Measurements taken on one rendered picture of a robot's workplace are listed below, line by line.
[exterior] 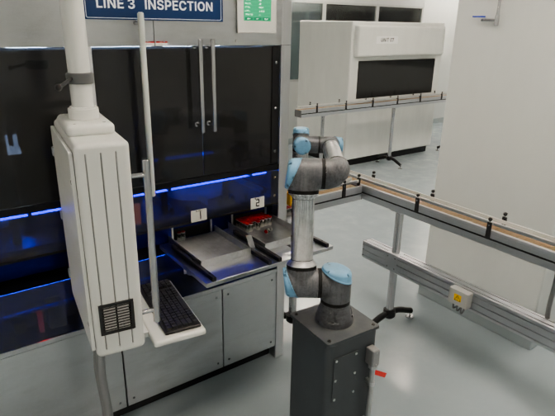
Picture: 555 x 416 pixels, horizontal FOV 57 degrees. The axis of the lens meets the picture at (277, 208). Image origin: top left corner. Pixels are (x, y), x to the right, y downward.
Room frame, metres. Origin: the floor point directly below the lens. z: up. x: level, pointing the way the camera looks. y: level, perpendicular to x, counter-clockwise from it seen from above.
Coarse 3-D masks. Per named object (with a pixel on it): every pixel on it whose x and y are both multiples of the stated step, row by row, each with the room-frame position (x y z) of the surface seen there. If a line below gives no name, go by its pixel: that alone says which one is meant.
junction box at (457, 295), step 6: (450, 288) 2.51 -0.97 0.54; (456, 288) 2.50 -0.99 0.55; (462, 288) 2.50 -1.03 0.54; (450, 294) 2.51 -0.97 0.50; (456, 294) 2.48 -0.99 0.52; (462, 294) 2.45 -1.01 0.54; (468, 294) 2.44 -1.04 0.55; (450, 300) 2.50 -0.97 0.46; (456, 300) 2.47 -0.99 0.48; (462, 300) 2.44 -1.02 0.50; (468, 300) 2.43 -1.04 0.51; (462, 306) 2.44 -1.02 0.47; (468, 306) 2.43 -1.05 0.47
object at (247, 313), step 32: (224, 288) 2.38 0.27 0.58; (256, 288) 2.50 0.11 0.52; (224, 320) 2.38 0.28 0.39; (256, 320) 2.50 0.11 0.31; (32, 352) 1.82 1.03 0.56; (64, 352) 1.90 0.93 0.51; (128, 352) 2.07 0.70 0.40; (160, 352) 2.16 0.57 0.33; (192, 352) 2.27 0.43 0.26; (224, 352) 2.38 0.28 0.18; (256, 352) 2.50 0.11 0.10; (0, 384) 1.74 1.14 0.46; (32, 384) 1.81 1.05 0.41; (64, 384) 1.89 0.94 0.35; (96, 384) 1.97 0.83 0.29; (128, 384) 2.06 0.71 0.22; (160, 384) 2.15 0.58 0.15
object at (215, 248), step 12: (216, 228) 2.42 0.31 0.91; (168, 240) 2.28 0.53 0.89; (192, 240) 2.31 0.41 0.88; (204, 240) 2.32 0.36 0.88; (216, 240) 2.32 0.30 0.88; (228, 240) 2.32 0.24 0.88; (192, 252) 2.18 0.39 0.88; (204, 252) 2.18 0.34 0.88; (216, 252) 2.18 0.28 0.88; (228, 252) 2.19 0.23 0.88; (240, 252) 2.14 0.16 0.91; (204, 264) 2.03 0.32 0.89
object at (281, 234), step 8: (272, 216) 2.61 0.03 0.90; (272, 224) 2.55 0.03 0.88; (280, 224) 2.55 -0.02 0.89; (288, 224) 2.49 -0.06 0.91; (240, 232) 2.39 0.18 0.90; (256, 232) 2.44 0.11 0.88; (272, 232) 2.44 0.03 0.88; (280, 232) 2.44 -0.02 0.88; (288, 232) 2.44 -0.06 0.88; (256, 240) 2.28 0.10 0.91; (264, 240) 2.33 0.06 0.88; (272, 240) 2.33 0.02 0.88; (280, 240) 2.27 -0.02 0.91; (288, 240) 2.30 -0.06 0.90
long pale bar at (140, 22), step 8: (136, 24) 2.13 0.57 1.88; (144, 24) 2.10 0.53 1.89; (144, 32) 2.10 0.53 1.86; (144, 40) 2.10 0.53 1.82; (144, 48) 2.10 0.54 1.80; (144, 56) 2.10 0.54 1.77; (144, 64) 2.09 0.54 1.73; (144, 72) 2.09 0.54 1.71; (144, 80) 2.09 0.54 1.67; (144, 88) 2.09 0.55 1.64; (144, 96) 2.09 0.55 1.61; (144, 104) 2.10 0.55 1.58; (144, 112) 2.10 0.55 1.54; (152, 152) 2.10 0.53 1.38; (152, 160) 2.10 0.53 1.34; (152, 168) 2.10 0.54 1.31; (152, 176) 2.10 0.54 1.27; (152, 184) 2.09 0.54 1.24; (152, 192) 2.09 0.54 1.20
